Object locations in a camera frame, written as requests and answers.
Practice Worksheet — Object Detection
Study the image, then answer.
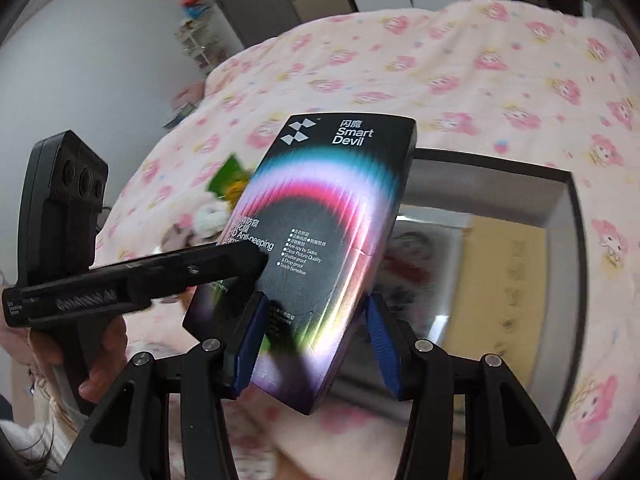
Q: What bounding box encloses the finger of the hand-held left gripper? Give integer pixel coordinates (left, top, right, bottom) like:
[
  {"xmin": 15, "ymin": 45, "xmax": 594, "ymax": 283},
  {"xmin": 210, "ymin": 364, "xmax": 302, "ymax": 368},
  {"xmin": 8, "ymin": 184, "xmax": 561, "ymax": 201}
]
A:
[{"xmin": 127, "ymin": 241, "xmax": 267, "ymax": 306}]

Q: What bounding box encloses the green snack packet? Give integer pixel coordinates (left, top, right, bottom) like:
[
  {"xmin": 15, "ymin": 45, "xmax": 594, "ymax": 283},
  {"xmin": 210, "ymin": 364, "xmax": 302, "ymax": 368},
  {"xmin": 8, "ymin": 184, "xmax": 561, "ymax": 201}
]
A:
[{"xmin": 207, "ymin": 155, "xmax": 251, "ymax": 196}]

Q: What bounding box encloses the white shelf rack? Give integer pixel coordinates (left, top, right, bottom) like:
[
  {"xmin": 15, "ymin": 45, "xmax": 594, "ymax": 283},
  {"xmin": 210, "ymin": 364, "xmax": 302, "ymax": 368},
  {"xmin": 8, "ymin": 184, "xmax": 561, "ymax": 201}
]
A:
[{"xmin": 175, "ymin": 0, "xmax": 215, "ymax": 75}]

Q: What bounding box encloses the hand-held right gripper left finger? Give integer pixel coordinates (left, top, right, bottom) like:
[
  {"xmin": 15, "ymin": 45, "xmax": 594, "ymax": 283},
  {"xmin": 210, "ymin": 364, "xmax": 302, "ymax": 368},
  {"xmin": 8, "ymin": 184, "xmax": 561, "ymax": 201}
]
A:
[{"xmin": 59, "ymin": 292, "xmax": 273, "ymax": 480}]

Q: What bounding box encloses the cartoon printed book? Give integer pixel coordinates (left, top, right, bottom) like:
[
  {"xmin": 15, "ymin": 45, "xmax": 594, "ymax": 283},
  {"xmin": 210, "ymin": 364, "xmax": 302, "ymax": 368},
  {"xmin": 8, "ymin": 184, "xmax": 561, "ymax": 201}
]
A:
[{"xmin": 387, "ymin": 230, "xmax": 463, "ymax": 316}]

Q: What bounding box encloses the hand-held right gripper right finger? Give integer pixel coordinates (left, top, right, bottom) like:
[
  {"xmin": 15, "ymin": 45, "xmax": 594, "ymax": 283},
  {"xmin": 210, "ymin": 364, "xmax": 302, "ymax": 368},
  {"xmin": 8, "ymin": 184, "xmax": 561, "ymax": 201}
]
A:
[{"xmin": 365, "ymin": 292, "xmax": 576, "ymax": 480}]

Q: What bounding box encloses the dark grey storage container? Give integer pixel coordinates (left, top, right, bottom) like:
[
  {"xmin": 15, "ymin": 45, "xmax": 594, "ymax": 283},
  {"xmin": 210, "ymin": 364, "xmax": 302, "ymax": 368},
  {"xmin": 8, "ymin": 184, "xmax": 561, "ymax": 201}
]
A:
[{"xmin": 327, "ymin": 147, "xmax": 583, "ymax": 436}]

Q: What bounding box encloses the white plush toy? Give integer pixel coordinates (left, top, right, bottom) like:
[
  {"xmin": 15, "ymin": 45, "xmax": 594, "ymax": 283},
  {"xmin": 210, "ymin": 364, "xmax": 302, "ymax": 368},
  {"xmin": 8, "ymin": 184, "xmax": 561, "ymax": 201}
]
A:
[{"xmin": 192, "ymin": 200, "xmax": 236, "ymax": 242}]

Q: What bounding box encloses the yellow plastic wrapper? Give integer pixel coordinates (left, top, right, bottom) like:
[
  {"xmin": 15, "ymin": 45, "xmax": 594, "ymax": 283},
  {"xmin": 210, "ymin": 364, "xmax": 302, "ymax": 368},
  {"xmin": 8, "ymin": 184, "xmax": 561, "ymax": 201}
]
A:
[{"xmin": 222, "ymin": 180, "xmax": 251, "ymax": 209}]

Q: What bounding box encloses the black iridescent printed box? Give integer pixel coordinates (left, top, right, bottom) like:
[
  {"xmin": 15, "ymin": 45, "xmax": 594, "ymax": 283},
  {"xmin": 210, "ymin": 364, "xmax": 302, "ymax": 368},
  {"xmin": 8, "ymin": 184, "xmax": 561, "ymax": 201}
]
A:
[{"xmin": 182, "ymin": 114, "xmax": 418, "ymax": 416}]

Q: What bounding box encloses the person's left hand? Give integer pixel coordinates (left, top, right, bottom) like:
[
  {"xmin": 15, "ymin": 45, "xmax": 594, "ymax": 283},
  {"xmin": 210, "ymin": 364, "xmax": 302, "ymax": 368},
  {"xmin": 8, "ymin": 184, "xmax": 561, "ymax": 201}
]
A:
[{"xmin": 29, "ymin": 317, "xmax": 128, "ymax": 403}]

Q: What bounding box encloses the pink cartoon printed blanket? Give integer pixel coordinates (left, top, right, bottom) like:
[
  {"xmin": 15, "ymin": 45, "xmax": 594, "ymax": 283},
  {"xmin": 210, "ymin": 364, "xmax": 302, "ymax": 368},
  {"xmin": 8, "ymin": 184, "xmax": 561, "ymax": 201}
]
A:
[{"xmin": 92, "ymin": 0, "xmax": 640, "ymax": 480}]

